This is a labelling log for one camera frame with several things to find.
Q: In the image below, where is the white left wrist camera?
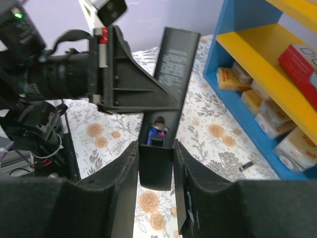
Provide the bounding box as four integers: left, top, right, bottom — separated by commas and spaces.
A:
79, 0, 128, 29

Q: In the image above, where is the black grey battery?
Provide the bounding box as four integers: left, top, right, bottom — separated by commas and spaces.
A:
239, 161, 254, 172

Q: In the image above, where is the white orange soap box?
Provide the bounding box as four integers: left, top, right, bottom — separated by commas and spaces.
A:
251, 80, 296, 139

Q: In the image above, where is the black tv remote control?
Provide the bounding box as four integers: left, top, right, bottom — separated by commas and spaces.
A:
138, 27, 201, 148

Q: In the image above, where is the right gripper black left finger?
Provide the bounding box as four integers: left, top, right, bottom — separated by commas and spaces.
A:
0, 142, 138, 238

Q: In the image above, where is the red box on shelf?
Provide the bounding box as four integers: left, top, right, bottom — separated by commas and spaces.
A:
278, 44, 317, 109

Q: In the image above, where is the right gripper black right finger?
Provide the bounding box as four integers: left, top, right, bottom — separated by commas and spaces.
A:
174, 141, 317, 238

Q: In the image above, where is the yellow orange box on shelf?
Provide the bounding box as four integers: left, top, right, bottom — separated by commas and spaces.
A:
216, 67, 251, 92

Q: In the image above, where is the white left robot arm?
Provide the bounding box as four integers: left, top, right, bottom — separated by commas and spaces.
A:
0, 0, 180, 160

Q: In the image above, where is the blue and yellow shelf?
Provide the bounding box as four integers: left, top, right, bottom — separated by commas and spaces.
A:
204, 0, 317, 180

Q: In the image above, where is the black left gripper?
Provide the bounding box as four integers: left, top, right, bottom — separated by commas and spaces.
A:
24, 25, 180, 114

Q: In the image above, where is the black remote battery cover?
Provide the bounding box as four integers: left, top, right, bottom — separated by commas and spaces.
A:
139, 135, 173, 191

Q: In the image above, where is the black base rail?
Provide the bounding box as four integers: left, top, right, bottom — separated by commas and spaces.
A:
60, 113, 81, 183

